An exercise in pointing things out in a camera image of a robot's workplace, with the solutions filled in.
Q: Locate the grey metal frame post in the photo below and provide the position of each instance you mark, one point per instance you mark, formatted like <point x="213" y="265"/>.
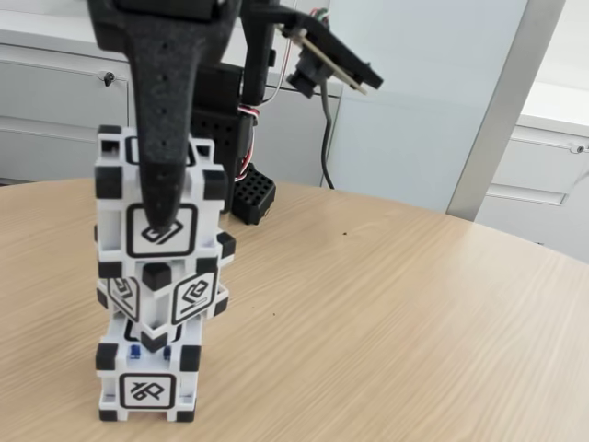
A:
<point x="506" y="106"/>

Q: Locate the white cube with diamond icon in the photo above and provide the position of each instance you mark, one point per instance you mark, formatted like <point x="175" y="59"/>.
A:
<point x="195" y="294"/>

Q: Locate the white low cabinet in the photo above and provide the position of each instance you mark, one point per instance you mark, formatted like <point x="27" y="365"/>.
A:
<point x="46" y="115"/>

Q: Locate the white drawer cabinet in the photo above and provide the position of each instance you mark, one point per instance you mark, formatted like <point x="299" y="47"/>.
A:
<point x="534" y="175"/>

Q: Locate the silver cabinet lock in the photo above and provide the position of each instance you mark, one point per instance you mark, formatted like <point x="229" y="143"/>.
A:
<point x="577" y="148"/>

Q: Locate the white cube with blue clips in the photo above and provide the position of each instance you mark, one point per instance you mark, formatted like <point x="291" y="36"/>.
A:
<point x="148" y="391"/>

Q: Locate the white cube with link icon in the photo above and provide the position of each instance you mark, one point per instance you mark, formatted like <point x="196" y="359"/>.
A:
<point x="184" y="237"/>

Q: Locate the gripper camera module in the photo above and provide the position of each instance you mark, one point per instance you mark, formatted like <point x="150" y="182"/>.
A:
<point x="340" y="50"/>

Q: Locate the black cabinet key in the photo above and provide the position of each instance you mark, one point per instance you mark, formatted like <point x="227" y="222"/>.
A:
<point x="106" y="79"/>

